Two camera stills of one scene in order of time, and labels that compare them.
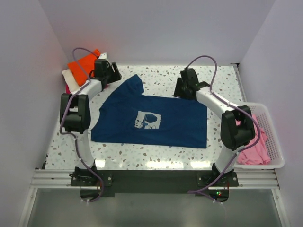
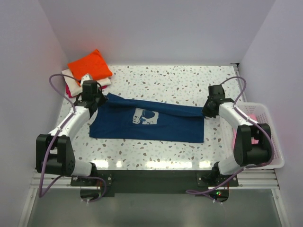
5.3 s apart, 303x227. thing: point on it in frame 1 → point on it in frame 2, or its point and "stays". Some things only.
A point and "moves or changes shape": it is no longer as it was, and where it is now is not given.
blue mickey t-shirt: (127, 115) moves or changes shape
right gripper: (177, 91) → (206, 112)
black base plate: (212, 183) stays
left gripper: (116, 74) → (103, 100)
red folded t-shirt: (67, 89) stays
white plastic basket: (277, 160) stays
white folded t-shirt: (72, 84) stays
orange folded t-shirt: (82, 68) stays
